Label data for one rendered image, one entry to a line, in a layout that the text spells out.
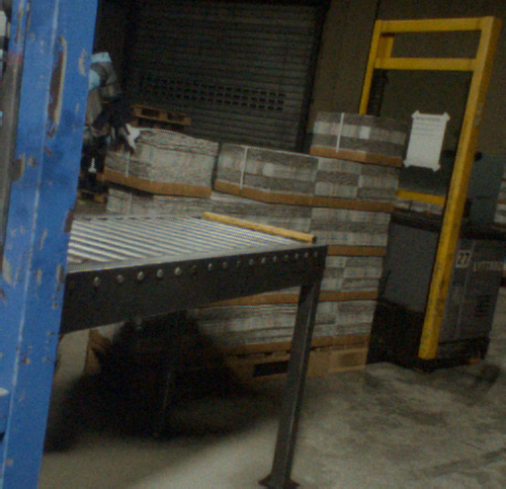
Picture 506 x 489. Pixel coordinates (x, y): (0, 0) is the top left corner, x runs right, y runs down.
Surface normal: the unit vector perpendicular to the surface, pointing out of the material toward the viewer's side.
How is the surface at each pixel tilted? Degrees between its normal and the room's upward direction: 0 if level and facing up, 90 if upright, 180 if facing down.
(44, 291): 90
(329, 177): 90
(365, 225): 90
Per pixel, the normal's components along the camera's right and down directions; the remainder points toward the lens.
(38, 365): 0.84, 0.20
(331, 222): 0.65, 0.19
